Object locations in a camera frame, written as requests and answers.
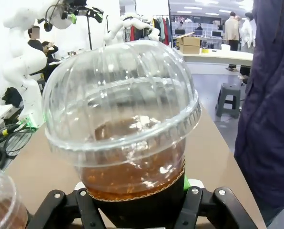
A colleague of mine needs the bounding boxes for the grey plastic stool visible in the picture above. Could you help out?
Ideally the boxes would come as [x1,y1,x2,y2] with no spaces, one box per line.
[215,83,243,119]

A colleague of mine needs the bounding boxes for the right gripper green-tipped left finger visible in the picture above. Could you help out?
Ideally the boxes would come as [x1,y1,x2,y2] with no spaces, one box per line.
[25,182,102,229]

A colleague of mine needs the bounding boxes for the seated person raising arms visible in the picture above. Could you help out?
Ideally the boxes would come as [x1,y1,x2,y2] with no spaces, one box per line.
[41,41,59,62]

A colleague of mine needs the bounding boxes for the flat cardboard box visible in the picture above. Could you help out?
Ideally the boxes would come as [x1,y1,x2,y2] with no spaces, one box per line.
[176,36,201,46]

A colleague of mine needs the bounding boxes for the person in purple jacket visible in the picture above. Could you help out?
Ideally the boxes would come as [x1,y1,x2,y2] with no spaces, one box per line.
[233,0,284,229]

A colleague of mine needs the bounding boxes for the clothes rack with garments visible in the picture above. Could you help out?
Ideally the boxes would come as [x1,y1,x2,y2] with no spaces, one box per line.
[130,15,171,45]

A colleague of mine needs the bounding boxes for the standing person in white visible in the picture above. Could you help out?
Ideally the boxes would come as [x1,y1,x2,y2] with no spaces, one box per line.
[239,12,256,52]

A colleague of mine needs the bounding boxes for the seated person in black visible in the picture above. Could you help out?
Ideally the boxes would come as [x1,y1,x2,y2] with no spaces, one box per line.
[27,26,46,52]

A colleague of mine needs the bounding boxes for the thin black light stand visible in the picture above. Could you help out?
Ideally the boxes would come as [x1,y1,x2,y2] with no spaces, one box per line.
[86,14,93,51]

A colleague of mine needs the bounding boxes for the black floor cable bundle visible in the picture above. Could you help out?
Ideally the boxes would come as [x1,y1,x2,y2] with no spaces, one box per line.
[0,121,34,167]

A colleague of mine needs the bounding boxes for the clear dome-lid iced coffee cup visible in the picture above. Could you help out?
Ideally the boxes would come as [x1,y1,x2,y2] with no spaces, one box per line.
[0,164,30,229]
[41,40,202,229]

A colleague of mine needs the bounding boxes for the standing person in beige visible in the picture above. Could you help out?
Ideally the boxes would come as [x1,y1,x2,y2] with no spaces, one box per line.
[224,11,240,52]

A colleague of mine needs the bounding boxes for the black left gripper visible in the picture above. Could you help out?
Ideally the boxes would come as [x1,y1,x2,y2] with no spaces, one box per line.
[61,0,104,24]

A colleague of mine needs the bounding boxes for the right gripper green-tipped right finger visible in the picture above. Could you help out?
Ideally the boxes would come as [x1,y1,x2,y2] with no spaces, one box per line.
[174,171,254,229]

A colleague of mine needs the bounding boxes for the long white counter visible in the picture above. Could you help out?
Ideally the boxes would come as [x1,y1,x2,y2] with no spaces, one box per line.
[180,49,254,74]

